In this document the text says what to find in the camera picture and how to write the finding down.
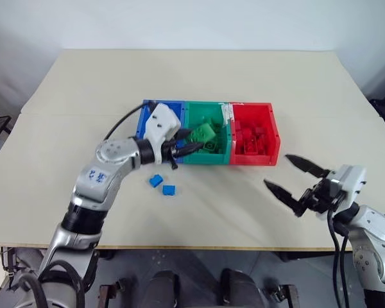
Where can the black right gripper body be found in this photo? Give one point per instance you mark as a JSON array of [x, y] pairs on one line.
[[322, 195]]

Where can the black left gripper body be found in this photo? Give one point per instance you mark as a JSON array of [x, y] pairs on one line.
[[170, 151]]

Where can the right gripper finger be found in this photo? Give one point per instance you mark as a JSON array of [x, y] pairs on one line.
[[306, 164], [280, 192]]

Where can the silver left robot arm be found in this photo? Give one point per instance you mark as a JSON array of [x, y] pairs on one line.
[[96, 183]]

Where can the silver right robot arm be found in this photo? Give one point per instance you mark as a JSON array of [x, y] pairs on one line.
[[375, 231]]

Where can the green plastic bin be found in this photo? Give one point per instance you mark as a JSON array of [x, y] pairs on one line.
[[205, 158]]

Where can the large light green block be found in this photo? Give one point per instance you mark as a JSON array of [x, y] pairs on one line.
[[202, 132]]

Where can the dark green block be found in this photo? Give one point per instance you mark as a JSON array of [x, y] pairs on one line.
[[210, 147]]

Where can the small blue block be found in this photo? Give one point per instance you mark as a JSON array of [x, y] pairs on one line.
[[155, 180], [169, 191]]

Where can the small green block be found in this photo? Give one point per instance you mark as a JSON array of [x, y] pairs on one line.
[[218, 128]]

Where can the blue plastic bin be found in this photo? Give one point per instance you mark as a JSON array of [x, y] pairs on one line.
[[144, 123]]

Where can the red plastic bin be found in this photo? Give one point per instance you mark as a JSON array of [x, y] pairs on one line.
[[253, 159]]

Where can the white tape strip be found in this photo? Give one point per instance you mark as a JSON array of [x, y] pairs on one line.
[[227, 113]]

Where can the red block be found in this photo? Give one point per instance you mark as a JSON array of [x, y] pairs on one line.
[[244, 131], [260, 132], [251, 147]]

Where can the dark rounded shape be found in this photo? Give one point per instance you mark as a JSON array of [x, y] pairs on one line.
[[240, 288]]

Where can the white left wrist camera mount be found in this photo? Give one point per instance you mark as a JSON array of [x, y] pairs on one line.
[[162, 123]]

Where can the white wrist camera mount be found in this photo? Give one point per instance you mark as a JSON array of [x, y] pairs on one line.
[[162, 123], [353, 183]]

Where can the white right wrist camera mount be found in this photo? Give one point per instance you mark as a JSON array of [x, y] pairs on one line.
[[353, 183]]

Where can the rusty caster bracket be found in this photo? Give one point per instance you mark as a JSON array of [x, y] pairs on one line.
[[282, 292], [110, 293]]

